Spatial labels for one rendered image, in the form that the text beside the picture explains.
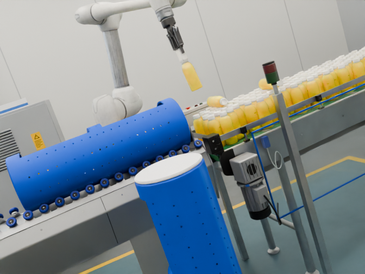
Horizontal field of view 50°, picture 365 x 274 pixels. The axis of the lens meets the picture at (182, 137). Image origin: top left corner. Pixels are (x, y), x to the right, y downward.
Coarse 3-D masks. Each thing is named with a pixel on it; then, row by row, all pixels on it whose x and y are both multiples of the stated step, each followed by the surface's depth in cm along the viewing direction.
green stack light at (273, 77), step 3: (273, 72) 188; (276, 72) 189; (267, 75) 190; (270, 75) 189; (273, 75) 189; (276, 75) 189; (267, 78) 190; (270, 78) 189; (273, 78) 189; (276, 78) 189; (279, 78) 191; (267, 81) 191; (270, 81) 190; (273, 81) 189; (276, 81) 189
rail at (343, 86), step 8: (352, 80) 228; (360, 80) 230; (336, 88) 225; (344, 88) 227; (296, 104) 216; (304, 104) 218; (288, 112) 215; (256, 120) 208; (264, 120) 210; (248, 128) 207; (224, 136) 202
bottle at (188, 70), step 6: (186, 66) 210; (192, 66) 211; (186, 72) 210; (192, 72) 210; (186, 78) 212; (192, 78) 210; (198, 78) 212; (192, 84) 211; (198, 84) 211; (192, 90) 212
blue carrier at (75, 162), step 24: (120, 120) 197; (144, 120) 197; (168, 120) 199; (72, 144) 187; (96, 144) 188; (120, 144) 190; (144, 144) 195; (168, 144) 201; (24, 168) 178; (48, 168) 180; (72, 168) 183; (96, 168) 188; (120, 168) 194; (24, 192) 177; (48, 192) 182
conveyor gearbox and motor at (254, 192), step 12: (240, 156) 198; (252, 156) 192; (240, 168) 190; (252, 168) 192; (240, 180) 195; (252, 180) 192; (252, 192) 194; (264, 192) 191; (252, 204) 196; (264, 204) 196; (252, 216) 199; (264, 216) 196
